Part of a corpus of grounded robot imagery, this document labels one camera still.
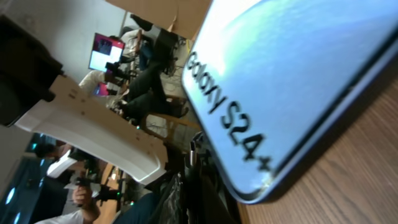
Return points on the person in background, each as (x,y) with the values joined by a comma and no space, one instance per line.
(146,91)

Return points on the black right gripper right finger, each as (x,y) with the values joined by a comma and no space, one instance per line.
(207,206)

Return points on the smartphone with blue screen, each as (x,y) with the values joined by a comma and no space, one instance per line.
(274,82)

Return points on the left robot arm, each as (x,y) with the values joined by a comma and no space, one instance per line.
(37,97)

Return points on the computer monitor in background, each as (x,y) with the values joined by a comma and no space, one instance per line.
(104,50)

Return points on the wooden chair in background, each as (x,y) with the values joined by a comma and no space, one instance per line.
(172,130)

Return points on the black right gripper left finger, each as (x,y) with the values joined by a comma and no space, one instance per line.
(171,208)

